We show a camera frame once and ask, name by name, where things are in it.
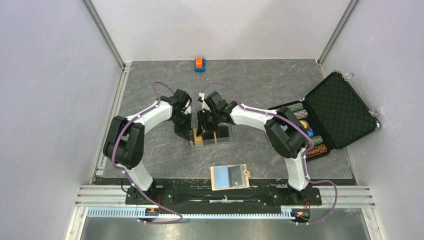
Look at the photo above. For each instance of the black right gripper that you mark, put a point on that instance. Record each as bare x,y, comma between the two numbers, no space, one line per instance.
203,128

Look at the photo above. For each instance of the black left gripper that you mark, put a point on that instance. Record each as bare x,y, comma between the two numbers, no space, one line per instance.
186,132

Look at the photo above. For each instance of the black and yellow credit cards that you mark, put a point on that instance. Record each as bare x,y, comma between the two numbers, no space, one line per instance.
198,139

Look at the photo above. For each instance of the clear acrylic card box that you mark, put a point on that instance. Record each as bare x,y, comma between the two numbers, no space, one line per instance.
212,137

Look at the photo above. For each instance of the beige leather card holder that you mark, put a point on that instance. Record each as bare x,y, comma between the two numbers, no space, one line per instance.
220,179

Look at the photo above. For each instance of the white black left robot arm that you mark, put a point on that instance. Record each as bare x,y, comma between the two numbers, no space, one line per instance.
125,140

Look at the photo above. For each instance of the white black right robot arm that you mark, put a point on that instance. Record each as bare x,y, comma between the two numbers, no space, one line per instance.
286,134

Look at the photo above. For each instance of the orange and blue toy car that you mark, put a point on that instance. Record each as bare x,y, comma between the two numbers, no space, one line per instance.
200,64

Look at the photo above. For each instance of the green blue poker chip stack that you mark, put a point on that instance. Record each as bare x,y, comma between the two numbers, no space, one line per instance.
295,107

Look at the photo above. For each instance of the purple poker chip stack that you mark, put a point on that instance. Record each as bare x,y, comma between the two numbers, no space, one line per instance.
301,114

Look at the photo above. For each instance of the yellow dealer button chip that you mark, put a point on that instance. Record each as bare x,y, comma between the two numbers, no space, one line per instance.
305,125

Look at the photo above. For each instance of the brown poker chip stack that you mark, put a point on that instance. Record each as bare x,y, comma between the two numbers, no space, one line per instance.
319,147

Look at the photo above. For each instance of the black poker chip case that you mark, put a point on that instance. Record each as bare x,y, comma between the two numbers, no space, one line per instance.
337,113

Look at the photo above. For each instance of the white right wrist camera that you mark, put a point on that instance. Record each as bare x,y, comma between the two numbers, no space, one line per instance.
201,99

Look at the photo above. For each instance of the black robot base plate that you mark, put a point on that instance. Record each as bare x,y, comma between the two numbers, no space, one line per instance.
195,196

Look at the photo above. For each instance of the white slotted cable duct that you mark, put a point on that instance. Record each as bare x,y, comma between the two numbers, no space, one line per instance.
153,213

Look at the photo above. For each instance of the aluminium frame post left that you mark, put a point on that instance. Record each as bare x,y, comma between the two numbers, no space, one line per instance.
96,18

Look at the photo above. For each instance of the aluminium frame post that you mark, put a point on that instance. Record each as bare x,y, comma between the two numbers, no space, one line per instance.
346,15
96,18

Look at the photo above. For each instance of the aluminium frame post right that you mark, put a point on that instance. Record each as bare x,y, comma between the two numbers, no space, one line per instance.
346,15

